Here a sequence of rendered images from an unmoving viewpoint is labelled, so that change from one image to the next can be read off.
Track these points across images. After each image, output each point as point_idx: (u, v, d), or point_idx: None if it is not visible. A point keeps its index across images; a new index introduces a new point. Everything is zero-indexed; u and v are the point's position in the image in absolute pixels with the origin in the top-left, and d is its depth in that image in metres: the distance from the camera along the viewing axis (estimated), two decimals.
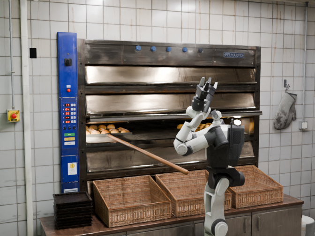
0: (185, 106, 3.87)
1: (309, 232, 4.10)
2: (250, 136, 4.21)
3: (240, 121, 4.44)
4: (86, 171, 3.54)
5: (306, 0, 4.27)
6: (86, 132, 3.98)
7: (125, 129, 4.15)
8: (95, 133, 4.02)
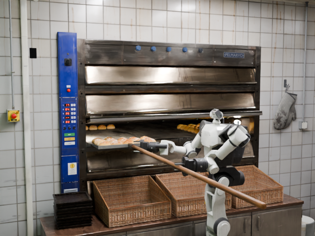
0: (185, 106, 3.87)
1: (309, 232, 4.10)
2: (250, 136, 4.21)
3: (240, 121, 4.44)
4: (86, 171, 3.54)
5: (306, 0, 4.27)
6: (105, 143, 3.31)
7: (151, 138, 3.49)
8: (116, 143, 3.35)
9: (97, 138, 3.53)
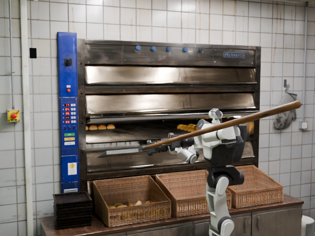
0: (185, 106, 3.87)
1: (309, 232, 4.10)
2: (250, 136, 4.21)
3: None
4: (86, 171, 3.54)
5: (306, 0, 4.27)
6: None
7: (150, 201, 3.63)
8: (117, 202, 3.55)
9: None
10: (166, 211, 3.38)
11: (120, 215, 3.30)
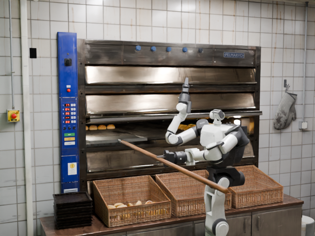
0: None
1: (309, 232, 4.10)
2: (250, 136, 4.21)
3: (240, 121, 4.44)
4: (86, 171, 3.54)
5: (306, 0, 4.27)
6: None
7: (150, 201, 3.63)
8: (117, 202, 3.55)
9: None
10: (166, 211, 3.38)
11: (120, 215, 3.30)
